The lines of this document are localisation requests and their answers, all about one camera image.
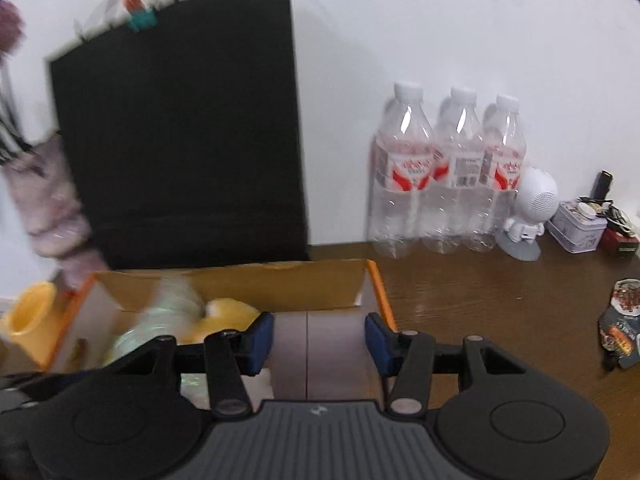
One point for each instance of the clear water bottle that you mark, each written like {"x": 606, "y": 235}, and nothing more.
{"x": 504, "y": 153}
{"x": 402, "y": 162}
{"x": 458, "y": 154}

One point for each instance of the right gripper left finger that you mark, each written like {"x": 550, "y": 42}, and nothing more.
{"x": 147, "y": 413}

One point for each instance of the yellow white plush alpaca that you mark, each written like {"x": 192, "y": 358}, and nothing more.
{"x": 220, "y": 314}

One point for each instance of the middle clear water bottle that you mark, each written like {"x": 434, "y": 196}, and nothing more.
{"x": 458, "y": 154}

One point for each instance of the right clear water bottle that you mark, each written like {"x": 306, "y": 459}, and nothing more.
{"x": 504, "y": 153}

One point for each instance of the dried flowers in vase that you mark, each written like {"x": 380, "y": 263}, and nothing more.
{"x": 13, "y": 142}

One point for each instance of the white tin box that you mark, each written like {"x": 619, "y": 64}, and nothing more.
{"x": 576, "y": 227}

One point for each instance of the pink cylindrical box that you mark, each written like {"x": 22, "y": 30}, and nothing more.
{"x": 322, "y": 356}

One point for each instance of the dark red small box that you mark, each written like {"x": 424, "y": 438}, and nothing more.
{"x": 617, "y": 244}

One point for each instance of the left clear water bottle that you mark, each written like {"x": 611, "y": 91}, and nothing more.
{"x": 402, "y": 162}

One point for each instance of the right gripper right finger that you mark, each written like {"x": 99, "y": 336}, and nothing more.
{"x": 489, "y": 415}

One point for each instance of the white robot figurine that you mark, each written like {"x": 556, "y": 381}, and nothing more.
{"x": 535, "y": 202}

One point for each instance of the yellow ceramic mug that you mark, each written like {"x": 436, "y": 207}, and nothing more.
{"x": 34, "y": 322}

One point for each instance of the red cardboard box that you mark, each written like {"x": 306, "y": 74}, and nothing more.
{"x": 111, "y": 302}

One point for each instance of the iridescent plastic bag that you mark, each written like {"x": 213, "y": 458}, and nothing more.
{"x": 176, "y": 310}

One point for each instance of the purple textured vase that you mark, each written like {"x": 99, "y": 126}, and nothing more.
{"x": 43, "y": 190}

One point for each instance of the black snack packet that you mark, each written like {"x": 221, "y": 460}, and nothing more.
{"x": 618, "y": 325}

